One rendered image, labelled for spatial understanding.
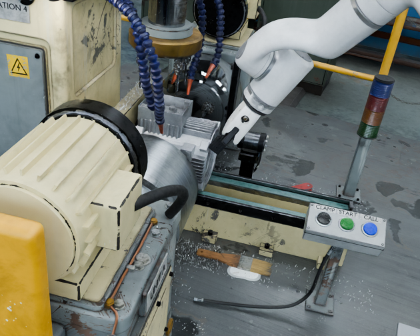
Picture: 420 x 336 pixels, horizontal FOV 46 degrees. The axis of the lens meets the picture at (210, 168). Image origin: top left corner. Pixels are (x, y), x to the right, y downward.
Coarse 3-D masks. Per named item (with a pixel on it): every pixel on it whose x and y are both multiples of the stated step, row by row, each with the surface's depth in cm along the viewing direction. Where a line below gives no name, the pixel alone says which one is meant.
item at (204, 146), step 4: (220, 124) 138; (140, 128) 130; (140, 132) 130; (200, 144) 127; (204, 144) 127; (208, 144) 127; (200, 148) 127; (204, 148) 127; (208, 148) 128; (200, 184) 133; (204, 184) 134; (200, 188) 133
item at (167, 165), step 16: (160, 144) 110; (160, 160) 105; (176, 160) 109; (160, 176) 102; (176, 176) 106; (192, 176) 112; (144, 192) 97; (192, 192) 111; (192, 208) 114; (176, 240) 104
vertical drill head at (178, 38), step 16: (160, 0) 114; (176, 0) 114; (160, 16) 116; (176, 16) 116; (160, 32) 115; (176, 32) 116; (192, 32) 121; (160, 48) 115; (176, 48) 115; (192, 48) 118; (176, 64) 120
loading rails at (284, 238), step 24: (216, 192) 146; (240, 192) 144; (264, 192) 142; (288, 192) 143; (312, 192) 143; (192, 216) 139; (216, 216) 138; (240, 216) 136; (264, 216) 134; (288, 216) 132; (216, 240) 139; (240, 240) 140; (264, 240) 138; (288, 240) 136
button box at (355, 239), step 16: (320, 208) 110; (336, 208) 111; (320, 224) 108; (336, 224) 109; (384, 224) 109; (320, 240) 110; (336, 240) 108; (352, 240) 107; (368, 240) 107; (384, 240) 107
